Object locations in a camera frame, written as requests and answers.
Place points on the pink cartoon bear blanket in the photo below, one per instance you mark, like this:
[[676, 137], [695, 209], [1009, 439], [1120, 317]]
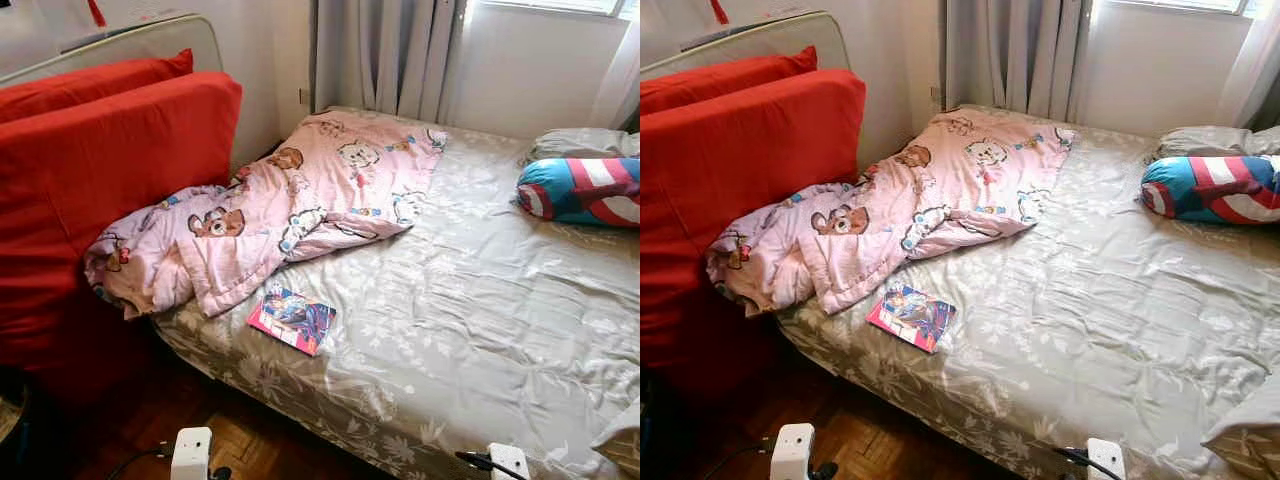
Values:
[[950, 190], [320, 190]]

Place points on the pink blue comic book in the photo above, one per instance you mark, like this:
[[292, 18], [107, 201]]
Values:
[[912, 318], [292, 320]]

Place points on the large red cushion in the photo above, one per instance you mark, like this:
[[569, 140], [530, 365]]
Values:
[[750, 180], [110, 180]]

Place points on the bed with grey floral sheet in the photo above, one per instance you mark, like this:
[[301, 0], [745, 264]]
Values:
[[480, 300], [1100, 300]]

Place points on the blue red striped bolster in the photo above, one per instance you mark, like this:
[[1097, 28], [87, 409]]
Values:
[[1210, 188], [580, 190]]

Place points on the thin red cushion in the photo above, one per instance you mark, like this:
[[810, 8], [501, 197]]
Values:
[[90, 85], [730, 78]]

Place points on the plain grey pillow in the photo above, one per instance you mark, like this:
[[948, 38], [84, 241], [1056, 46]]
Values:
[[1210, 140], [580, 143]]

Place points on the grey quilted upright mattress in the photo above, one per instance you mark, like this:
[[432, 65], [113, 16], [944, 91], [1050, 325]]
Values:
[[150, 40], [760, 40]]

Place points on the grey pleated curtain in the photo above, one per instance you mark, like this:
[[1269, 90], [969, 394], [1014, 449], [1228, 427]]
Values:
[[1010, 55], [1255, 60], [620, 70], [380, 55]]

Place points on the red hanging tassel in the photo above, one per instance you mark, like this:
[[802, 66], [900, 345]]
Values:
[[96, 12], [719, 10]]

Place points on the bright window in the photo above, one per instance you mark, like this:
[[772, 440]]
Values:
[[550, 5], [1170, 5]]

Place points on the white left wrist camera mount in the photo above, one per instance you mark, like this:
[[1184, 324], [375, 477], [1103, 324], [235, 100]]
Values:
[[190, 452], [792, 450]]

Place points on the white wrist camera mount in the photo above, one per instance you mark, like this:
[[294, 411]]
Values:
[[190, 452], [792, 450], [512, 462], [1105, 460]]

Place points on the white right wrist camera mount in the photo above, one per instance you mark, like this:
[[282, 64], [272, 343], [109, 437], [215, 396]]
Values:
[[1105, 460], [512, 462]]

